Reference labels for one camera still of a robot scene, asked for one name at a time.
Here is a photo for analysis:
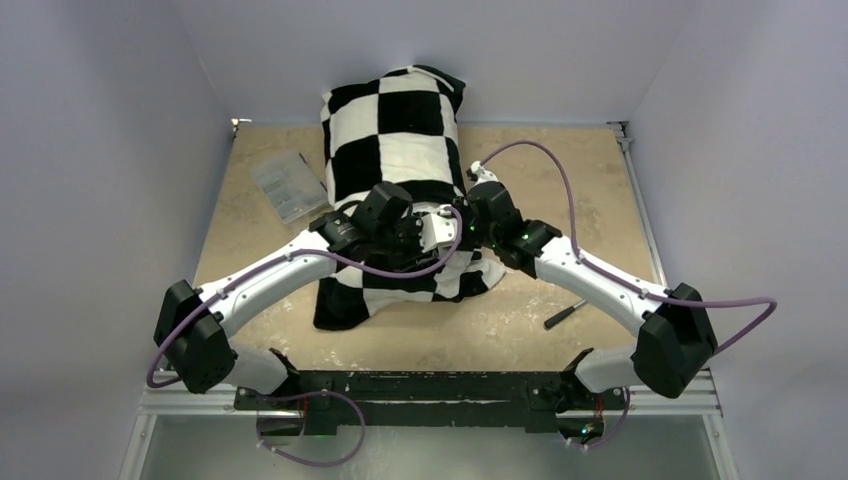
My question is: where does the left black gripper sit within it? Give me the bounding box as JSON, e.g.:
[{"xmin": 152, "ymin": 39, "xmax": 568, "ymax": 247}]
[{"xmin": 374, "ymin": 213, "xmax": 439, "ymax": 273}]

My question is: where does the black white checkered pillowcase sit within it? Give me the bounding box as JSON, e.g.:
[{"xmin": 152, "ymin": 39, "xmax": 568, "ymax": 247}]
[{"xmin": 313, "ymin": 65, "xmax": 506, "ymax": 331}]

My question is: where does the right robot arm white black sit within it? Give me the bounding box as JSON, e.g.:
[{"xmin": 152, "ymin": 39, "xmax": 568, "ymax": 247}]
[{"xmin": 453, "ymin": 182, "xmax": 718, "ymax": 408}]

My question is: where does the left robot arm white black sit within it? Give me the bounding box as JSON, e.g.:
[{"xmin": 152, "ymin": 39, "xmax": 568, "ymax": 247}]
[{"xmin": 152, "ymin": 182, "xmax": 421, "ymax": 409}]

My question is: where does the clear plastic organizer box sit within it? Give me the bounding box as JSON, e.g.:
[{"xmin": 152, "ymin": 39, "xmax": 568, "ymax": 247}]
[{"xmin": 251, "ymin": 149, "xmax": 328, "ymax": 224}]

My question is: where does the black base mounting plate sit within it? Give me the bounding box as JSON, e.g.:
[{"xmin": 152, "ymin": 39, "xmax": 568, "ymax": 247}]
[{"xmin": 234, "ymin": 370, "xmax": 625, "ymax": 438}]

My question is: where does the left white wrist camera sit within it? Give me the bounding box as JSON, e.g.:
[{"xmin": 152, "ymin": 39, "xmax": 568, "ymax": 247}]
[{"xmin": 416, "ymin": 205, "xmax": 459, "ymax": 253}]

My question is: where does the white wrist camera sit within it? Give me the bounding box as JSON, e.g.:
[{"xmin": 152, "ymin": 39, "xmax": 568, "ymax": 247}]
[
  {"xmin": 466, "ymin": 161, "xmax": 499, "ymax": 187},
  {"xmin": 416, "ymin": 205, "xmax": 459, "ymax": 253}
]

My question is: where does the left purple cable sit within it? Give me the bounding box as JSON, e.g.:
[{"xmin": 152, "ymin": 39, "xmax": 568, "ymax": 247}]
[{"xmin": 146, "ymin": 206, "xmax": 464, "ymax": 390}]

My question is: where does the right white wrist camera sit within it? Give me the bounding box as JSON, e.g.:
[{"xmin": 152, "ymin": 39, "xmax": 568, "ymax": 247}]
[{"xmin": 466, "ymin": 161, "xmax": 499, "ymax": 187}]

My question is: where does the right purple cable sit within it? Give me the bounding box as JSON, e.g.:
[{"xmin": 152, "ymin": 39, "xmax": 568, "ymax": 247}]
[{"xmin": 478, "ymin": 140, "xmax": 778, "ymax": 359}]

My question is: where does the black handled hammer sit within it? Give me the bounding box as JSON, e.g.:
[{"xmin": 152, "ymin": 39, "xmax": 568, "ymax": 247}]
[{"xmin": 543, "ymin": 299, "xmax": 587, "ymax": 331}]

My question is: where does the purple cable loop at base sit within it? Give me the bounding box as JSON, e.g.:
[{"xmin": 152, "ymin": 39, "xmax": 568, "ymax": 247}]
[{"xmin": 255, "ymin": 389, "xmax": 367, "ymax": 469}]

